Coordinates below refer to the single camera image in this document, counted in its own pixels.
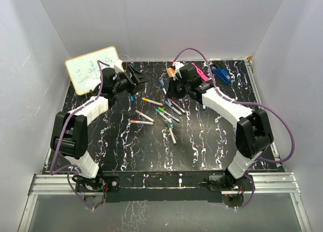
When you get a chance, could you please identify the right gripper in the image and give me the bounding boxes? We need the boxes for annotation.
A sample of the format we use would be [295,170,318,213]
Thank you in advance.
[166,76,190,101]

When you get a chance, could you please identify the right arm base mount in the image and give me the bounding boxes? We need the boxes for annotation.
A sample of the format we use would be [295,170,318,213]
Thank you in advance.
[203,174,254,193]

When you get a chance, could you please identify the blue stapler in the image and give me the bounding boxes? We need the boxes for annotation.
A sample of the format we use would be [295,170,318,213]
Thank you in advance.
[210,63,231,84]

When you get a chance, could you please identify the light blue cap marker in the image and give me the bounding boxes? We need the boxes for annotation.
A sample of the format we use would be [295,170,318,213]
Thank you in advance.
[159,80,167,95]

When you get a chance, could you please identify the yellow framed whiteboard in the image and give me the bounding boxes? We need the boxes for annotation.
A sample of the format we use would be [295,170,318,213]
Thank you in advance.
[65,46,120,96]

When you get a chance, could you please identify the purple cable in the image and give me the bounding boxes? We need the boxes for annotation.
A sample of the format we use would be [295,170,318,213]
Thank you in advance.
[49,60,112,211]
[171,48,296,210]

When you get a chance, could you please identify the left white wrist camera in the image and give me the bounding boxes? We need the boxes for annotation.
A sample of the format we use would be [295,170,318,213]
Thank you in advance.
[112,59,124,73]

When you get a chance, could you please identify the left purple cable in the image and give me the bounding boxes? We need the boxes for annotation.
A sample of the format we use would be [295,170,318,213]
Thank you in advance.
[49,60,112,211]

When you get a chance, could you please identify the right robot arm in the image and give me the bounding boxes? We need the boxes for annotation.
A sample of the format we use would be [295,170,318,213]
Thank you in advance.
[166,62,274,190]

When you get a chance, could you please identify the teal cap marker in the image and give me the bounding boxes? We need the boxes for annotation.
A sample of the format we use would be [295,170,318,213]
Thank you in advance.
[156,109,173,124]

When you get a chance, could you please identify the yellow cap marker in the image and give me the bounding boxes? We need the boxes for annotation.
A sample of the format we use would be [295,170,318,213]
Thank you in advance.
[142,98,163,107]

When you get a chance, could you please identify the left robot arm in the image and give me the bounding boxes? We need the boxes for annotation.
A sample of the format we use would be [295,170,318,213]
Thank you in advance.
[49,66,150,191]

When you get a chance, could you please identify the tan cap marker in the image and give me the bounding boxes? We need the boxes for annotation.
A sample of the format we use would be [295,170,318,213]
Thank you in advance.
[135,110,155,123]

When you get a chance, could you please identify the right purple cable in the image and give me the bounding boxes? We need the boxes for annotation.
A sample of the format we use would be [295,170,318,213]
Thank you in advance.
[171,48,296,210]

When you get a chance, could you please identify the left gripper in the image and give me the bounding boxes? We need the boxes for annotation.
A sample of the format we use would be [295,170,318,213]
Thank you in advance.
[113,66,151,96]

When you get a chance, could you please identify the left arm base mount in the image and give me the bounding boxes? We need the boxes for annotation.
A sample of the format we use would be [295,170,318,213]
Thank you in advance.
[72,175,120,193]

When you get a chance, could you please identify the salmon cap marker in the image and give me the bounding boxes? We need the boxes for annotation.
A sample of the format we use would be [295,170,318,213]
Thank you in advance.
[130,120,154,125]

